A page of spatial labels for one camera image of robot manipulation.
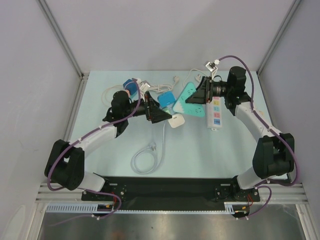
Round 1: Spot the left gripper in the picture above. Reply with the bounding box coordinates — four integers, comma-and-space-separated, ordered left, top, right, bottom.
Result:
122, 91, 171, 123

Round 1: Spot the green small plug adapter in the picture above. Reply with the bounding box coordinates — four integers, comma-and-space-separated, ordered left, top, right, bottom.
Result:
162, 106, 174, 115

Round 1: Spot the light blue cube adapter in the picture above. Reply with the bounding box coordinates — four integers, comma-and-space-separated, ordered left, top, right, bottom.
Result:
157, 91, 176, 108

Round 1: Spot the white multicolour power strip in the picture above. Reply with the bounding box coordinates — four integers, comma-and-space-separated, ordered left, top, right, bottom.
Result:
206, 97, 222, 131

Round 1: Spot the teal triangular power strip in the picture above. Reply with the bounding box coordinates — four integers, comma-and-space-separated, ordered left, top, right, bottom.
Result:
172, 81, 207, 119

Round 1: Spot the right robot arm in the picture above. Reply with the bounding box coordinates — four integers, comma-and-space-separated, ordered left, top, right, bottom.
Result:
186, 63, 295, 201

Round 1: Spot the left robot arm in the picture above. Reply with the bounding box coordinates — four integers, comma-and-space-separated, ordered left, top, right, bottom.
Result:
44, 90, 172, 200

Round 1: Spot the white square charger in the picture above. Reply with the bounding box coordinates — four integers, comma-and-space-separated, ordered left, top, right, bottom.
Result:
168, 113, 185, 129

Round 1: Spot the dark blue cube adapter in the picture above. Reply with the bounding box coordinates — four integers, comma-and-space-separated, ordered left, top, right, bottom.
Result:
122, 79, 138, 99

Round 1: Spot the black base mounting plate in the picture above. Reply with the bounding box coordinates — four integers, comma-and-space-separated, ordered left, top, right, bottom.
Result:
81, 176, 260, 212

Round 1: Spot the white power strip cord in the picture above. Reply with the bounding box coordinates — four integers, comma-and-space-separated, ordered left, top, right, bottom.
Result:
184, 68, 208, 86

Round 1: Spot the white coiled power cord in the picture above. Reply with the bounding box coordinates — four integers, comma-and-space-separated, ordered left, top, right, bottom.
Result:
147, 76, 181, 94

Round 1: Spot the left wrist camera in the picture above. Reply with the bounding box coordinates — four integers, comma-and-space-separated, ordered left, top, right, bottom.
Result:
135, 78, 151, 94

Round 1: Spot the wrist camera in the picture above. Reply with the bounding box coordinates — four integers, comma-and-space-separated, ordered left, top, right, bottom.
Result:
204, 59, 220, 78
135, 78, 151, 94

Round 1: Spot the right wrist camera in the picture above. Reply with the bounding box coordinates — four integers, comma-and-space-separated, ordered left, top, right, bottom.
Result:
204, 59, 220, 78

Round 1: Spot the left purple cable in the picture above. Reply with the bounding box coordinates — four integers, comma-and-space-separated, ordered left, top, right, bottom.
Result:
46, 81, 143, 227

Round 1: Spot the purple cable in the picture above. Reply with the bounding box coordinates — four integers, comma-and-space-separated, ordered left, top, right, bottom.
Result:
46, 81, 143, 227
217, 55, 299, 221

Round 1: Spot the light blue power cord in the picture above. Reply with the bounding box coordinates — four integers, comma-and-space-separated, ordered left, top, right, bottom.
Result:
130, 122, 168, 174

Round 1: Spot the pink thin usb cable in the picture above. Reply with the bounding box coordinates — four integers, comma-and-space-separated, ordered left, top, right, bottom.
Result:
101, 84, 125, 109

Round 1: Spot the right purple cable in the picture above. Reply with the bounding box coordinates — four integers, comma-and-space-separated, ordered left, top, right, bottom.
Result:
217, 55, 299, 221

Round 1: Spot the white slotted cable duct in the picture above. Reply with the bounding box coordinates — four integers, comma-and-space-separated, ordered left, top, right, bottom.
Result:
46, 202, 246, 215

